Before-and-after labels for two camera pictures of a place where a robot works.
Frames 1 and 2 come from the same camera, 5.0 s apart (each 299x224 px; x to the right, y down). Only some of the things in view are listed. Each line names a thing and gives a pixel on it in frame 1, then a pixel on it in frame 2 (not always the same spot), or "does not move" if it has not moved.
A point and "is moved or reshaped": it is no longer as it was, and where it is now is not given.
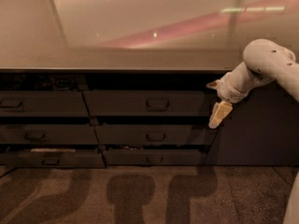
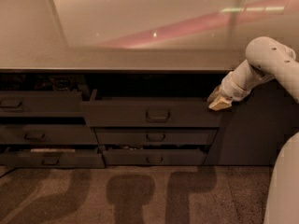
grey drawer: (145, 103) is moved or reshaped
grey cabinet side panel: (262, 129) does not move
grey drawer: (153, 157) does not move
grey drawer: (43, 104) does not move
